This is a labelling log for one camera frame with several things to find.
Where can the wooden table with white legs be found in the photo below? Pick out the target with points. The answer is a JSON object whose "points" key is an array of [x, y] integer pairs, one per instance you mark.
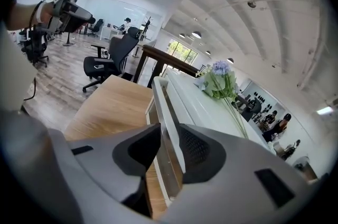
{"points": [[116, 106]]}

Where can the artificial flower bunch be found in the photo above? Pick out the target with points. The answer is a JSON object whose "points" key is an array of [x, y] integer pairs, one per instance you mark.
{"points": [[220, 80]]}

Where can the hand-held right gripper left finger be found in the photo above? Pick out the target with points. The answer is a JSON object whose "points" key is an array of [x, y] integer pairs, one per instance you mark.
{"points": [[111, 162]]}

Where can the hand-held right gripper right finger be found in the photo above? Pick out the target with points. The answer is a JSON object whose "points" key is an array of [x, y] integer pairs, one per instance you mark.
{"points": [[237, 180]]}

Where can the white oven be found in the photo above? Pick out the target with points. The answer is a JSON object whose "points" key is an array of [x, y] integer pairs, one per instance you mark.
{"points": [[200, 109]]}

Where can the black office chair with headrest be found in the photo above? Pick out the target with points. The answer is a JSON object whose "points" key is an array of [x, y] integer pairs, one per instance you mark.
{"points": [[121, 51]]}

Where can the dark coat rack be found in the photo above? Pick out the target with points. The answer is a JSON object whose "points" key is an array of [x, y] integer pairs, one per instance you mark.
{"points": [[147, 26]]}

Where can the person's left forearm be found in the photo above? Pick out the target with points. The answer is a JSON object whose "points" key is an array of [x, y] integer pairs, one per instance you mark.
{"points": [[23, 15]]}

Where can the small white table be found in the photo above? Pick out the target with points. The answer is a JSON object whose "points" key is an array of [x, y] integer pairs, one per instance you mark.
{"points": [[111, 31]]}

